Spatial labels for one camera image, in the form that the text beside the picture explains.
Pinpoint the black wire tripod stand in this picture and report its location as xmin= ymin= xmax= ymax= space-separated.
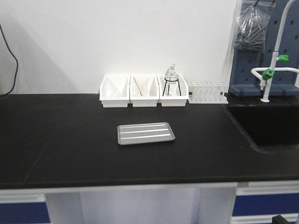
xmin=162 ymin=77 xmax=182 ymax=96

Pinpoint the silver metal tray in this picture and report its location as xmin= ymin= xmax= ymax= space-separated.
xmin=117 ymin=122 xmax=176 ymax=146

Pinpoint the glass beaker in bin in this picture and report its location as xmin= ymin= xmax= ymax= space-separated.
xmin=135 ymin=78 xmax=147 ymax=97

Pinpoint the left white storage bin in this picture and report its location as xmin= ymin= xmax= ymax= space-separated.
xmin=99 ymin=75 xmax=130 ymax=108

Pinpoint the white test tube rack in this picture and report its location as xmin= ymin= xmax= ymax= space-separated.
xmin=188 ymin=81 xmax=228 ymax=104

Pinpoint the blue cabinet drawer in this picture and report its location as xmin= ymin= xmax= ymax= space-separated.
xmin=0 ymin=202 xmax=51 ymax=224
xmin=232 ymin=193 xmax=299 ymax=216

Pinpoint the white lab gooseneck faucet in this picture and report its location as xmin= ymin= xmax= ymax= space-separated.
xmin=251 ymin=0 xmax=299 ymax=103

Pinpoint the blue right cabinet drawer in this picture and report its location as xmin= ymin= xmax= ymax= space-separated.
xmin=232 ymin=193 xmax=299 ymax=216

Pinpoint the plastic bag of pegs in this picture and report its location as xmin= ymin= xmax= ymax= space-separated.
xmin=234 ymin=0 xmax=276 ymax=53

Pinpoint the black lab sink basin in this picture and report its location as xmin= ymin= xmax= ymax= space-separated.
xmin=224 ymin=105 xmax=299 ymax=154

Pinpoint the glass alcohol burner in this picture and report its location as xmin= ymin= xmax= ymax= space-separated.
xmin=164 ymin=64 xmax=179 ymax=82

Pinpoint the blue pegboard drying rack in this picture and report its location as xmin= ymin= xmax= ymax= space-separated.
xmin=228 ymin=0 xmax=299 ymax=97

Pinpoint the blue left cabinet drawer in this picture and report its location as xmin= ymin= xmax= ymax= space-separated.
xmin=0 ymin=202 xmax=51 ymax=224

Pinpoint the black cable on wall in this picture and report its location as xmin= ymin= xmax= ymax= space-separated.
xmin=0 ymin=24 xmax=19 ymax=97

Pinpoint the middle white storage bin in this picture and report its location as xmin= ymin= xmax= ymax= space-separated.
xmin=130 ymin=75 xmax=159 ymax=107

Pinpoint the white storage bin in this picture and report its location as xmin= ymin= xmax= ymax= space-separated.
xmin=157 ymin=75 xmax=189 ymax=107
xmin=130 ymin=75 xmax=159 ymax=107
xmin=99 ymin=75 xmax=130 ymax=108

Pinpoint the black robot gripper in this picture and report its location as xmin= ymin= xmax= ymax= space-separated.
xmin=272 ymin=215 xmax=291 ymax=224

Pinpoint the right white storage bin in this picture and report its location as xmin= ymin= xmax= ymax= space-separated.
xmin=157 ymin=75 xmax=189 ymax=107

